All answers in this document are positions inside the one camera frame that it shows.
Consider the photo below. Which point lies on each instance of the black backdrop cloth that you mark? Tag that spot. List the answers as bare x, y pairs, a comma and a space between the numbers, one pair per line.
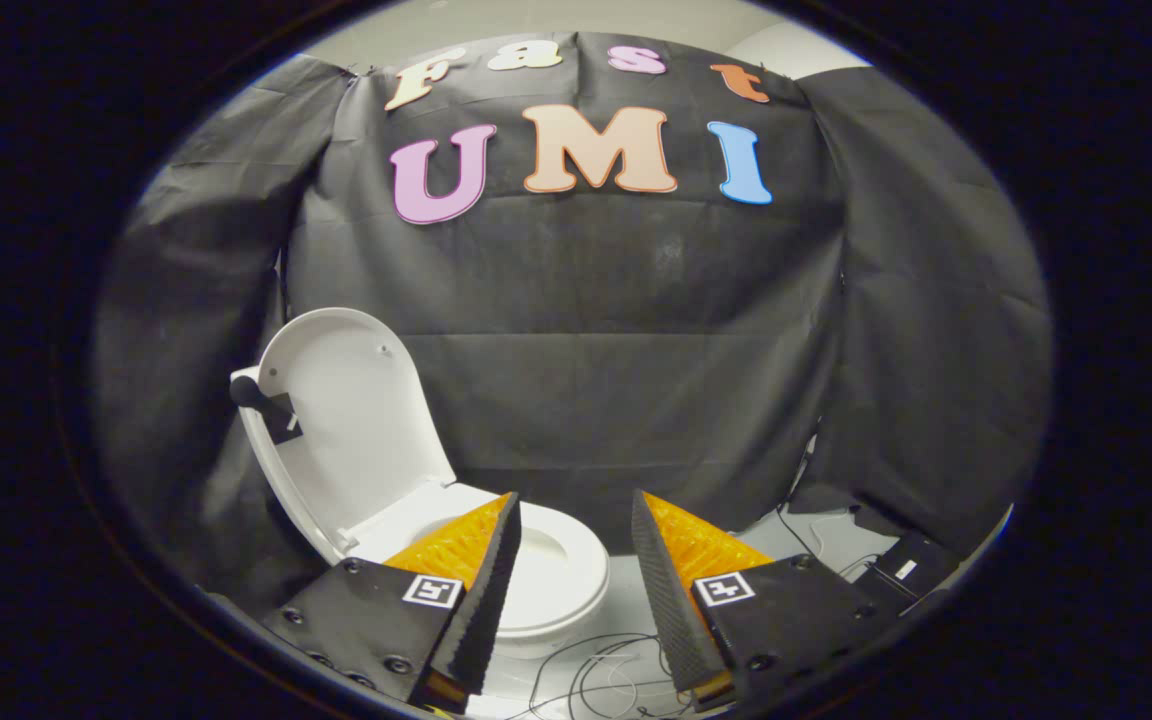
586, 350

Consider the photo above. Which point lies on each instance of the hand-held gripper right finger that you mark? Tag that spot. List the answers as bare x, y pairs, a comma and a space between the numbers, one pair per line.
661, 600

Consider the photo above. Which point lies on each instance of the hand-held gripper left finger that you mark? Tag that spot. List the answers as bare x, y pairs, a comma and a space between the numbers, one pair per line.
491, 600

